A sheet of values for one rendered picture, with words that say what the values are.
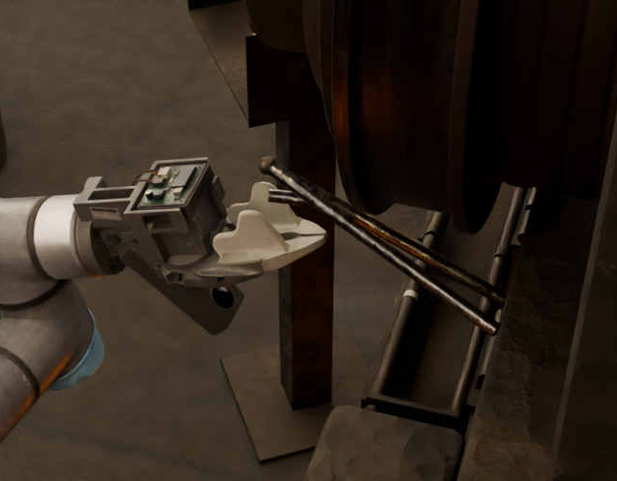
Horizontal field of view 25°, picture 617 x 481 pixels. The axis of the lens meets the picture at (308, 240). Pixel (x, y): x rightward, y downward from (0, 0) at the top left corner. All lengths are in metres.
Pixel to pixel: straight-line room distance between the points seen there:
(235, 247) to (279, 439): 0.84
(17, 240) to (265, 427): 0.81
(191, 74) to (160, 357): 0.70
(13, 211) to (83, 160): 1.18
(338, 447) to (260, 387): 1.08
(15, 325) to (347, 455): 0.45
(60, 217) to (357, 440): 0.39
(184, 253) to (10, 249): 0.16
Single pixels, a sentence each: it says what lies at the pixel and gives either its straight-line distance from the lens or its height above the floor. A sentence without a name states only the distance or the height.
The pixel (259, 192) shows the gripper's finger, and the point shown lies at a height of 0.78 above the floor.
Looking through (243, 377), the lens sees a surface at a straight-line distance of 2.04.
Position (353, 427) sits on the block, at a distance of 0.96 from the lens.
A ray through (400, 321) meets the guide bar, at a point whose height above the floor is 0.71.
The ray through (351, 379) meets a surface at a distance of 2.03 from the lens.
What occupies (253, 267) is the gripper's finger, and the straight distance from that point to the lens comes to 1.15.
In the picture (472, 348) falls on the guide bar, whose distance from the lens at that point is 1.14.
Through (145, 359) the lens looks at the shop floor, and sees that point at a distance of 2.08.
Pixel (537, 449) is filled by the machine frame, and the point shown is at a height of 0.87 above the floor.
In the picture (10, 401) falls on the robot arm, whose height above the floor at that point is 0.60.
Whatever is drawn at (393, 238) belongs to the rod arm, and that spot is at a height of 0.88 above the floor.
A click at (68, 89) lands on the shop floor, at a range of 2.60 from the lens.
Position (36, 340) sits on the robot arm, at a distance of 1.29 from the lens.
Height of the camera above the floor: 1.54
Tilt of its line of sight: 43 degrees down
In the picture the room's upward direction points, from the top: straight up
